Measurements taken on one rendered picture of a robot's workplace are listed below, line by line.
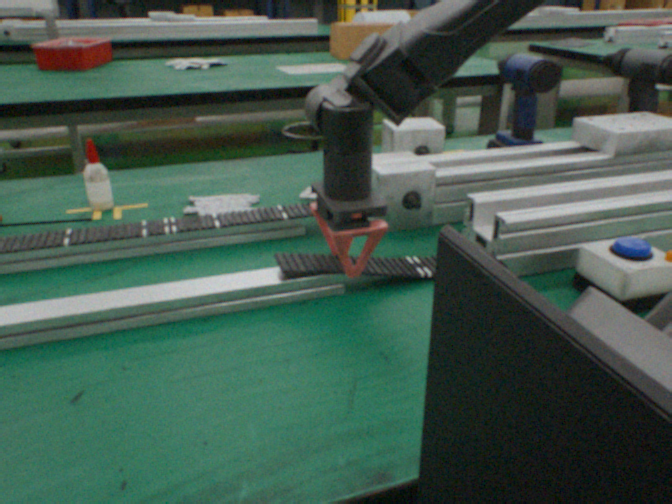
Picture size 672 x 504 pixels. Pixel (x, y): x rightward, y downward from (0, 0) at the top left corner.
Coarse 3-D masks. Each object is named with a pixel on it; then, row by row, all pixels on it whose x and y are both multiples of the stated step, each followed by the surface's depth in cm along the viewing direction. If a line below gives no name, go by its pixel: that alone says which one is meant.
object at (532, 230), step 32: (512, 192) 79; (544, 192) 80; (576, 192) 81; (608, 192) 83; (640, 192) 85; (480, 224) 78; (512, 224) 71; (544, 224) 72; (576, 224) 75; (608, 224) 76; (640, 224) 78; (512, 256) 74; (544, 256) 75; (576, 256) 76
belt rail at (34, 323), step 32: (160, 288) 66; (192, 288) 66; (224, 288) 66; (256, 288) 67; (288, 288) 68; (320, 288) 70; (0, 320) 60; (32, 320) 60; (64, 320) 61; (96, 320) 63; (128, 320) 63; (160, 320) 65
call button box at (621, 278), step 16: (592, 256) 68; (608, 256) 67; (624, 256) 66; (640, 256) 66; (656, 256) 67; (576, 272) 72; (592, 272) 69; (608, 272) 66; (624, 272) 64; (640, 272) 64; (656, 272) 65; (576, 288) 72; (608, 288) 66; (624, 288) 64; (640, 288) 65; (656, 288) 66; (624, 304) 65; (640, 304) 66; (656, 304) 67
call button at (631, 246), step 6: (618, 240) 68; (624, 240) 68; (630, 240) 68; (636, 240) 68; (642, 240) 68; (618, 246) 67; (624, 246) 66; (630, 246) 66; (636, 246) 66; (642, 246) 66; (648, 246) 66; (624, 252) 66; (630, 252) 66; (636, 252) 66; (642, 252) 66; (648, 252) 66
